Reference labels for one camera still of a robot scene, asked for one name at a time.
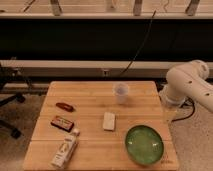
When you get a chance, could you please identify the white lotion tube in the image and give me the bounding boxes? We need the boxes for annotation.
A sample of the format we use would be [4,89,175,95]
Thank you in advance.
[51,128,80,169]

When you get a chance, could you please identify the white sponge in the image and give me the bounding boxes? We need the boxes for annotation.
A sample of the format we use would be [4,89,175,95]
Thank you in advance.
[103,112,116,131]

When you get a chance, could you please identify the black floor cable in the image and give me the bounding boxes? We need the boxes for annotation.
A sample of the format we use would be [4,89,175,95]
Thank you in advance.
[171,98,196,123]

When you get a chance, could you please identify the black hanging cable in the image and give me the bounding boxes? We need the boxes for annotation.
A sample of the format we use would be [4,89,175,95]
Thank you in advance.
[119,9,157,77]

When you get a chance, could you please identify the small brown oblong object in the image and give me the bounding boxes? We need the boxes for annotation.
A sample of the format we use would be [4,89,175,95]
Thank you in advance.
[56,103,74,112]

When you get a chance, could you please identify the dark rectangular box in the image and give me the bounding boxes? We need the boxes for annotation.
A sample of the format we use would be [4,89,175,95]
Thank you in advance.
[51,116,74,132]

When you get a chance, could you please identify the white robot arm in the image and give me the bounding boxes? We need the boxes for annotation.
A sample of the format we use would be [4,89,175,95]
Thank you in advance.
[159,60,213,112]

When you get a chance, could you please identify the green ceramic bowl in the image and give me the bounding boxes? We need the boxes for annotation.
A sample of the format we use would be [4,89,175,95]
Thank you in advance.
[125,125,164,166]

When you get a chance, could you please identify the clear plastic cup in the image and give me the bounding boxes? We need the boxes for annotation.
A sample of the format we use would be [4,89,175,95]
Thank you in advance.
[113,82,129,104]

